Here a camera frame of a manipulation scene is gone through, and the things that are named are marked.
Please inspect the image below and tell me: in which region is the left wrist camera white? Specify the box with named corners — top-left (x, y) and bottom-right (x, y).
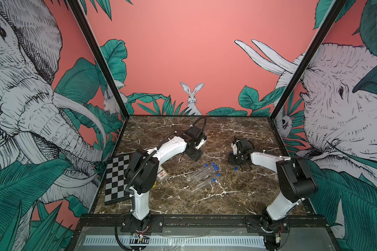
top-left (195, 138), bottom-right (206, 150)

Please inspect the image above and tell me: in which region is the clear test tube blue stopper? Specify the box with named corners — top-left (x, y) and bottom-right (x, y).
top-left (200, 166), bottom-right (219, 182)
top-left (187, 164), bottom-right (209, 181)
top-left (195, 162), bottom-right (216, 182)
top-left (192, 178), bottom-right (216, 192)

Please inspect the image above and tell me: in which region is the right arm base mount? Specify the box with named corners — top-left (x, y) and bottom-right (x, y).
top-left (245, 215), bottom-right (289, 235)

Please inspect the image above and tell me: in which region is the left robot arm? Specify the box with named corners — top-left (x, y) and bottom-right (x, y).
top-left (124, 125), bottom-right (207, 221)

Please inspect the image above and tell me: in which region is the checkerboard calibration board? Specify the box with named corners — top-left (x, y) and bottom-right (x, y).
top-left (104, 154), bottom-right (130, 205)

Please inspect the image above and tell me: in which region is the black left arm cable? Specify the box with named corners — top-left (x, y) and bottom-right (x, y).
top-left (182, 117), bottom-right (207, 136)

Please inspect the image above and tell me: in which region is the white slotted cable duct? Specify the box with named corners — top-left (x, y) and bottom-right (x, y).
top-left (82, 235), bottom-right (267, 248)

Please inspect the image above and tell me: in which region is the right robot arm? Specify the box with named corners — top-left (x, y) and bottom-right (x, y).
top-left (229, 138), bottom-right (318, 224)

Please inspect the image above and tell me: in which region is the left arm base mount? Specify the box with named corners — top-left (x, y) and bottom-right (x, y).
top-left (117, 214), bottom-right (164, 233)

